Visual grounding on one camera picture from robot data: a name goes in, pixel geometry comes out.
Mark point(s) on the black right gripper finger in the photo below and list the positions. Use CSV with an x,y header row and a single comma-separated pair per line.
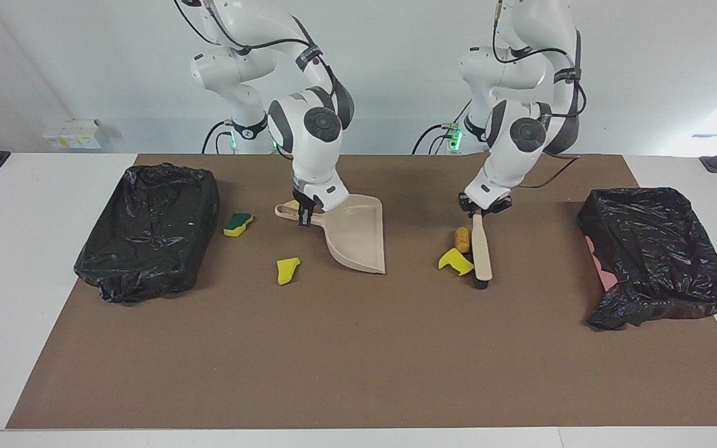
x,y
305,219

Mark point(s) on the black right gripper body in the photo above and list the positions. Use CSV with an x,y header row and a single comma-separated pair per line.
x,y
304,202

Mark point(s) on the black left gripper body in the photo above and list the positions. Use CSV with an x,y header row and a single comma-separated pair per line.
x,y
486,210

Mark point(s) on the tan orange croissant piece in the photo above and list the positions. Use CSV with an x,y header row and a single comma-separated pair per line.
x,y
292,204

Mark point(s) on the brown fried nugget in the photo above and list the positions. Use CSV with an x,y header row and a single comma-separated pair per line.
x,y
463,239

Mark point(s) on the beige plastic dustpan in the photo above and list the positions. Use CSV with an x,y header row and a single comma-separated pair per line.
x,y
358,236

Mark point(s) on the yellow sponge piece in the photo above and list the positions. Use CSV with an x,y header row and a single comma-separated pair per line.
x,y
455,261
286,272

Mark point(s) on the green and yellow sponge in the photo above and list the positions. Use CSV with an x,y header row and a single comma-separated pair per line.
x,y
238,224

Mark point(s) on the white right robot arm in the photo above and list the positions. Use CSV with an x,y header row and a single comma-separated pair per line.
x,y
309,143

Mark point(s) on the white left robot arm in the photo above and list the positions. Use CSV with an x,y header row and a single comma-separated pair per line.
x,y
508,155

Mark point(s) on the pink bin with black bag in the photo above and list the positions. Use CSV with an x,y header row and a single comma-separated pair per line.
x,y
657,255

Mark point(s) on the brown table mat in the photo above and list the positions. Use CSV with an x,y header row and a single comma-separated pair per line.
x,y
358,373

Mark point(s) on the white box with yellow label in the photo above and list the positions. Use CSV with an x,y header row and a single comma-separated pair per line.
x,y
75,135

